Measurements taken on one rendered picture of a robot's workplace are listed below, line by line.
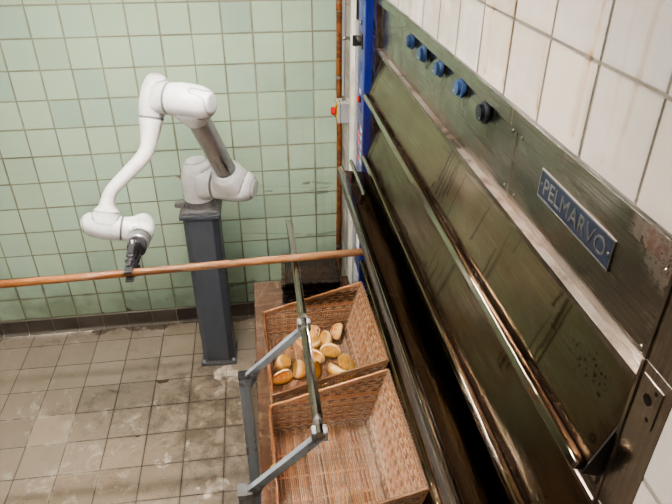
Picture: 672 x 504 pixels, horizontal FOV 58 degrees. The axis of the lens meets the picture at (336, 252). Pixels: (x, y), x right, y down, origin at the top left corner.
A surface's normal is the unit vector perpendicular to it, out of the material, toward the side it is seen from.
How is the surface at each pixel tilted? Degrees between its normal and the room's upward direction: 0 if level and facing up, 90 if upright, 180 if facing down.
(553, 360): 70
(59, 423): 0
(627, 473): 90
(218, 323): 90
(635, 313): 90
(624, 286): 90
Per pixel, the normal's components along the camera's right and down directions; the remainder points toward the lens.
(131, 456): 0.00, -0.85
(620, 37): -0.99, 0.07
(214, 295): 0.11, 0.52
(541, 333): -0.93, -0.22
